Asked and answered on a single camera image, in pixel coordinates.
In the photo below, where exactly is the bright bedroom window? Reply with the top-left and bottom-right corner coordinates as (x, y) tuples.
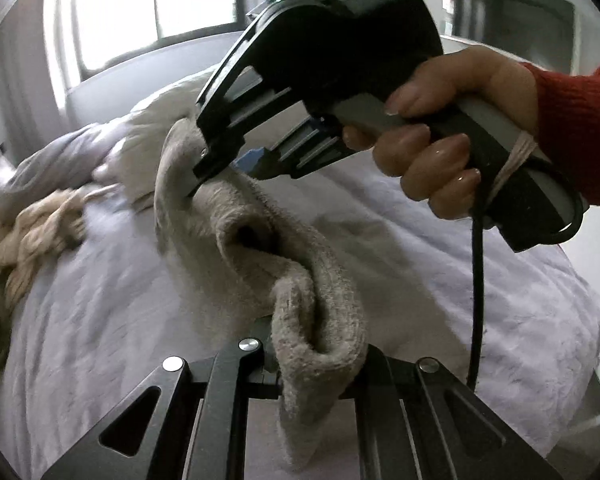
(43, 0), (245, 89)

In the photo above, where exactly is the red sweater right forearm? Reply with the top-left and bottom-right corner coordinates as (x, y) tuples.
(527, 65), (600, 206)

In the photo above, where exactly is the grey lavender blanket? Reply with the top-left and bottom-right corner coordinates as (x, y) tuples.
(0, 118), (131, 223)

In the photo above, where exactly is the right hand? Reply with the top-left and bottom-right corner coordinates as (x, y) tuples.
(343, 46), (538, 220)

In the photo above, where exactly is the beige quilted comforter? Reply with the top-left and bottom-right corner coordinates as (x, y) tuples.
(92, 66), (215, 211)

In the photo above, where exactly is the grey bed headboard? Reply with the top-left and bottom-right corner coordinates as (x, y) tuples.
(66, 32), (240, 130)

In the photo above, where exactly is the olive brown fleece garment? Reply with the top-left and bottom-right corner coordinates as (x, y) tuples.
(151, 118), (449, 472)

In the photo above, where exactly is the white wall shelf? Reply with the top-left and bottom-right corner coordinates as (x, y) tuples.
(441, 0), (580, 74)

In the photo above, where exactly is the lavender bed sheet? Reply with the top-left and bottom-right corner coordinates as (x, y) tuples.
(0, 153), (600, 479)

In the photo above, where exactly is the tan striped clothes pile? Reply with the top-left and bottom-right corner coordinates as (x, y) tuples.
(0, 185), (116, 371)

